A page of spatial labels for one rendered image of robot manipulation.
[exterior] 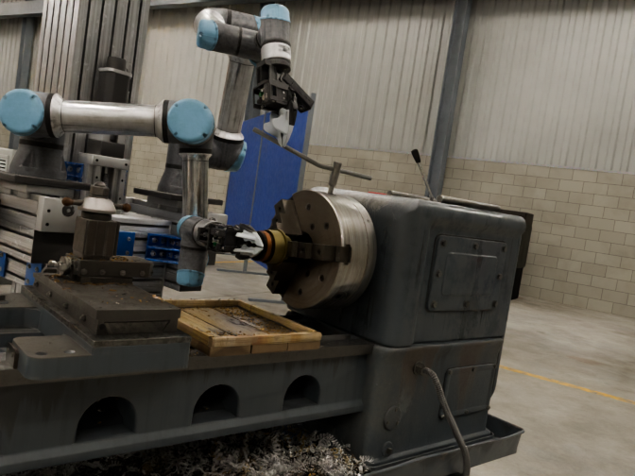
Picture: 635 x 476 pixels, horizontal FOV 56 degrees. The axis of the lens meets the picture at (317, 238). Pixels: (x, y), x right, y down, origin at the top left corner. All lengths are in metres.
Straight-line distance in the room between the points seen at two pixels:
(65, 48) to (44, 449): 1.33
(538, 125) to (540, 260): 2.49
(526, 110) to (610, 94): 1.41
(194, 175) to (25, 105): 0.47
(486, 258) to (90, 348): 1.16
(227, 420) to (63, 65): 1.28
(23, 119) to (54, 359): 0.80
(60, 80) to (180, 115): 0.61
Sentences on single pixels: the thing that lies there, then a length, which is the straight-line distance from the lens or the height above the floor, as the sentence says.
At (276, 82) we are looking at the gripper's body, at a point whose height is 1.48.
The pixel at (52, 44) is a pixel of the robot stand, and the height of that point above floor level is 1.59.
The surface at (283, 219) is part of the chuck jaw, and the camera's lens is 1.54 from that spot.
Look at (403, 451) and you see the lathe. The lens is 1.74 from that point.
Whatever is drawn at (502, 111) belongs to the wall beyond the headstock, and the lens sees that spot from 12.00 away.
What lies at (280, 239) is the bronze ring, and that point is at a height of 1.10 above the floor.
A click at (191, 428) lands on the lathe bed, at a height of 0.71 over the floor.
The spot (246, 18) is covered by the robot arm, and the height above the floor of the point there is 1.75.
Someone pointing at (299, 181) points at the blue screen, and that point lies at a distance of 6.54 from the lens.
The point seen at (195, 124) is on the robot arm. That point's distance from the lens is 1.61.
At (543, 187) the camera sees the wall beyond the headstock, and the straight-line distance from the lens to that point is 11.57.
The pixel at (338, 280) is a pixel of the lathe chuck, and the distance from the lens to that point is 1.46.
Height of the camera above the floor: 1.22
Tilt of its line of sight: 4 degrees down
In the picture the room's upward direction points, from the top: 8 degrees clockwise
